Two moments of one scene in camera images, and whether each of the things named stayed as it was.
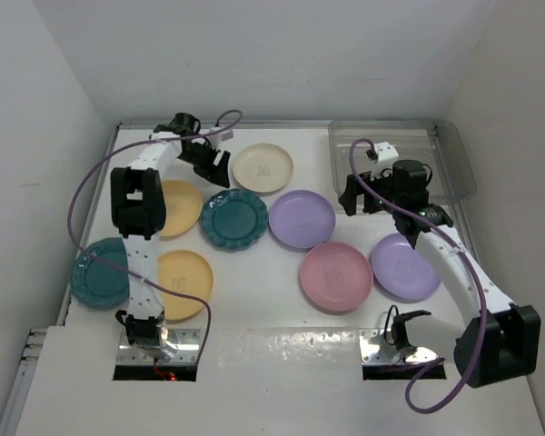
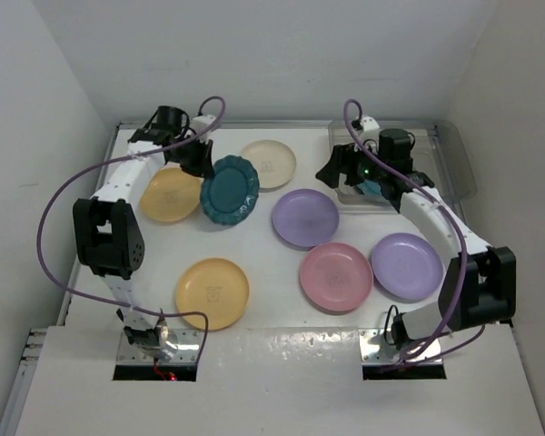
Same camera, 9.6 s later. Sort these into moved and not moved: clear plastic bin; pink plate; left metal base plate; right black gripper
Moved: right black gripper
Not moved: clear plastic bin; left metal base plate; pink plate
